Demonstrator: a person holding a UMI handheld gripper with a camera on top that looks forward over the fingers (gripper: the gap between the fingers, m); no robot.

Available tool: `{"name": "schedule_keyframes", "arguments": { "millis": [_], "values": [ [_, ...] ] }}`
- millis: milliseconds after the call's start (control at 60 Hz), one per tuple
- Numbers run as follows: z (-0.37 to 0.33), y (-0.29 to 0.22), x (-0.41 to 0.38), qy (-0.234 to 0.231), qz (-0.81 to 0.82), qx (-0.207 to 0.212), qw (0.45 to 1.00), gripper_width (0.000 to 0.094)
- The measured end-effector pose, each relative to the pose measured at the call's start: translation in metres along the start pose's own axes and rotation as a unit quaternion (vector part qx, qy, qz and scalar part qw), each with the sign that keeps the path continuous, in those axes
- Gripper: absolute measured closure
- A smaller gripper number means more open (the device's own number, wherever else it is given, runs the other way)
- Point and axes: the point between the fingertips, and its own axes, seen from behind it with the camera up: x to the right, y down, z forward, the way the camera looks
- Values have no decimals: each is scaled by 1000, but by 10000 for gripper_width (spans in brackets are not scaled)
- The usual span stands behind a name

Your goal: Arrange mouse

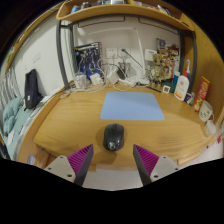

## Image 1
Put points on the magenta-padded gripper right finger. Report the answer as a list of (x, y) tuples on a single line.
[(160, 166)]

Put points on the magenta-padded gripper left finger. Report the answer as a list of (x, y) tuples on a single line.
[(65, 166)]

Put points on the black computer mouse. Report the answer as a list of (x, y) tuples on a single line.
[(113, 136)]

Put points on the blue mouse pad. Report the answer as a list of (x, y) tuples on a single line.
[(131, 106)]

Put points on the small white plastic container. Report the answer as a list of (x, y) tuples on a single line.
[(210, 128)]

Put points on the teal bedding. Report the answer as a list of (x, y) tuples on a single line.
[(13, 120)]

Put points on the white mug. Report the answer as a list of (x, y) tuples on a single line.
[(206, 111)]

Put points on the small white desk clock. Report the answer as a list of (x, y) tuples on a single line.
[(166, 89)]

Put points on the white lotion bottle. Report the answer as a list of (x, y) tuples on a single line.
[(181, 88)]

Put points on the red snack can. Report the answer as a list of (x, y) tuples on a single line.
[(201, 93)]

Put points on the small white power adapter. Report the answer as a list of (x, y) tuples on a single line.
[(95, 79)]

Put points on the brown tree figure toy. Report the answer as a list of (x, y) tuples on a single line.
[(157, 71)]

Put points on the black power adapter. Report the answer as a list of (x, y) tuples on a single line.
[(120, 74)]

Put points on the large white power adapter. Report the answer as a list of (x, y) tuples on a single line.
[(112, 76)]

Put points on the clear glass cup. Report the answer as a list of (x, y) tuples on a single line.
[(124, 66)]

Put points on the robot model kit box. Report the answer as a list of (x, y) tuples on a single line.
[(87, 60)]

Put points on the colourful printed box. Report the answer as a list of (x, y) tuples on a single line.
[(168, 53)]

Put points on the white desk lamp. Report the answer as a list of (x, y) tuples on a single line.
[(137, 50)]

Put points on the white wall box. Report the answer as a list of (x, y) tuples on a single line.
[(150, 55)]

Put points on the white wall socket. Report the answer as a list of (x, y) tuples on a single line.
[(128, 56), (111, 53)]

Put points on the wooden wall shelf unit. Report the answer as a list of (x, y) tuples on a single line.
[(123, 10)]

